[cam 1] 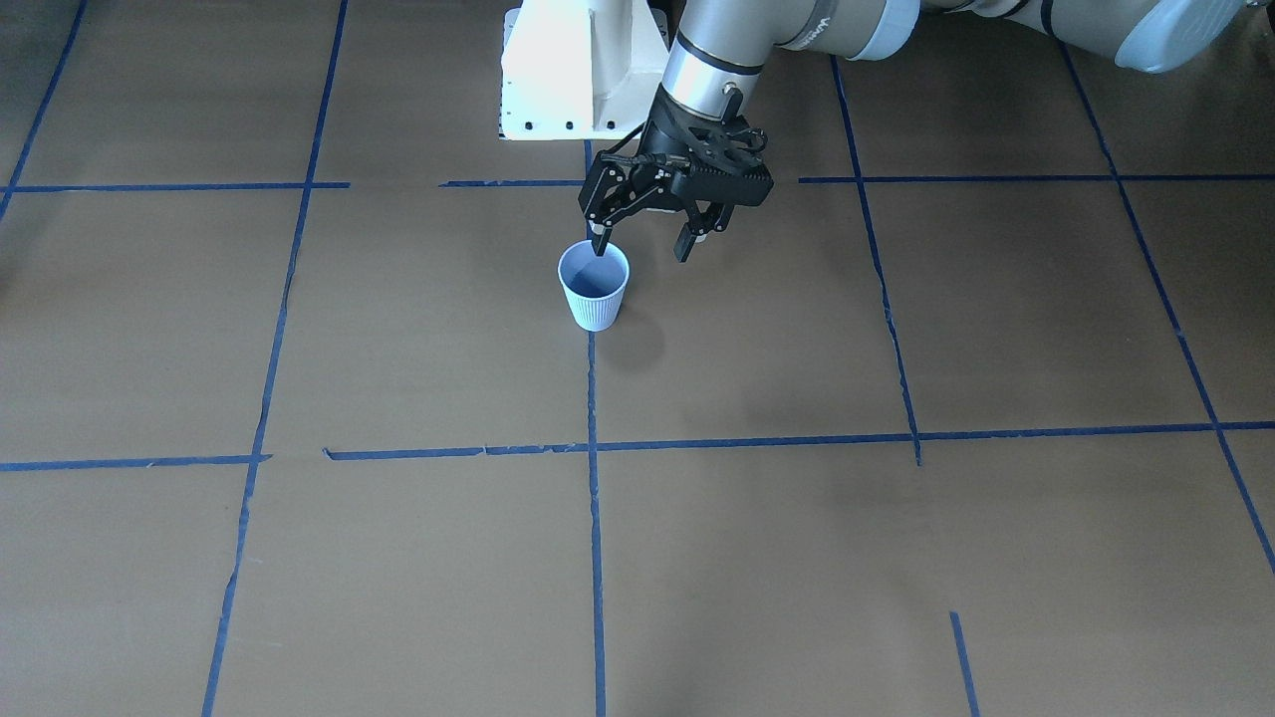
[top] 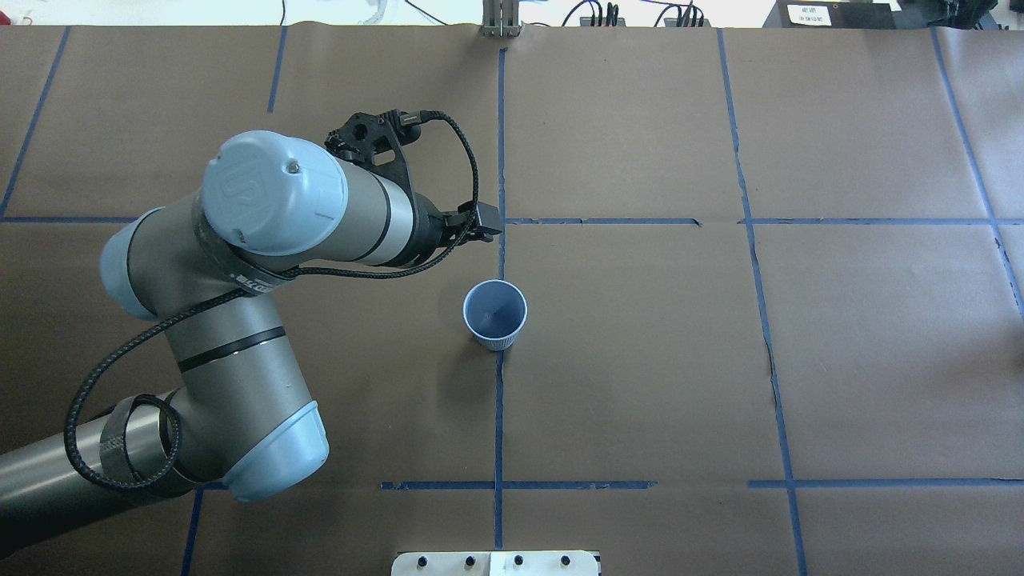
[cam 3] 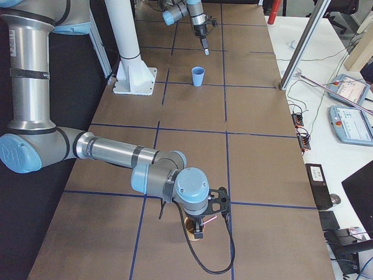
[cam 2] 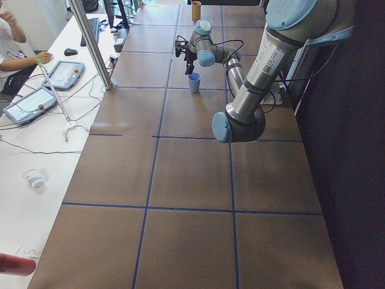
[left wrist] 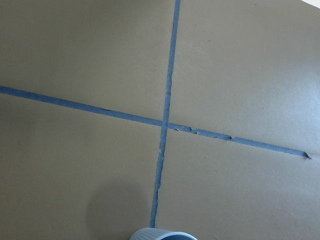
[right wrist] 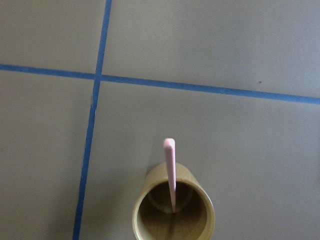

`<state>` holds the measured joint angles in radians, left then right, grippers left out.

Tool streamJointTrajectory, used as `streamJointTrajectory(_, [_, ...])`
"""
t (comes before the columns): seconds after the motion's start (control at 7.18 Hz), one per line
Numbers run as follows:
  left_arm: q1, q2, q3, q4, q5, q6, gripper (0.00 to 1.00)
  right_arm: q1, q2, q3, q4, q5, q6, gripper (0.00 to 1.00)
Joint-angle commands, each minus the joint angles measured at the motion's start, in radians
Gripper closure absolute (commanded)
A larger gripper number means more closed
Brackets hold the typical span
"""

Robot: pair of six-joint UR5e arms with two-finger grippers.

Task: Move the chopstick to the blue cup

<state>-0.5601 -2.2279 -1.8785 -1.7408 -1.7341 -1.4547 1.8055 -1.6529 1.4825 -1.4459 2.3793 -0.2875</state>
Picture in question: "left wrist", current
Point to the blue ribbed cup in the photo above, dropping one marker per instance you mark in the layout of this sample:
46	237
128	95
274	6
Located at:
160	234

